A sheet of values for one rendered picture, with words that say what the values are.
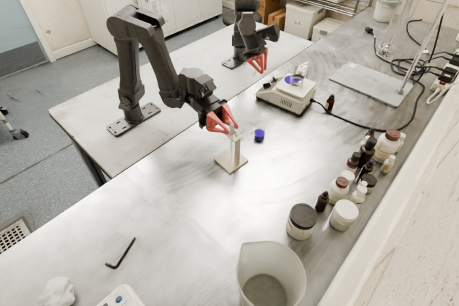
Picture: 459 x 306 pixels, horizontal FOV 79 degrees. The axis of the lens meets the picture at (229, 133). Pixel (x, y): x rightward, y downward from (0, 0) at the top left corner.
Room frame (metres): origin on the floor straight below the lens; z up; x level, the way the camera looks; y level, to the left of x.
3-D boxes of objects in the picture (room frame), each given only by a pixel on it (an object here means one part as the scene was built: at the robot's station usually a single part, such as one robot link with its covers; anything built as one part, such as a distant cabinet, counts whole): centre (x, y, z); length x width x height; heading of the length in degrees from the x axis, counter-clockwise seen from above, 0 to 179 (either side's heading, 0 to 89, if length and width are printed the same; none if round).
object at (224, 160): (0.58, 0.00, 0.96); 0.08 x 0.08 x 0.13; 41
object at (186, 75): (0.73, 0.14, 1.09); 0.12 x 0.09 x 0.12; 74
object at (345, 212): (0.37, -0.30, 0.93); 0.06 x 0.06 x 0.07
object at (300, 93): (0.88, -0.25, 0.98); 0.12 x 0.12 x 0.01; 53
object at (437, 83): (1.10, -1.00, 0.92); 0.40 x 0.06 x 0.04; 137
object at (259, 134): (0.69, -0.10, 0.93); 0.04 x 0.04 x 0.06
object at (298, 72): (0.88, -0.25, 1.02); 0.06 x 0.05 x 0.08; 3
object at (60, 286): (0.18, 0.38, 0.92); 0.08 x 0.08 x 0.04; 47
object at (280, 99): (0.90, -0.23, 0.94); 0.22 x 0.13 x 0.08; 54
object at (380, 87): (1.02, -0.61, 0.91); 0.30 x 0.20 x 0.01; 47
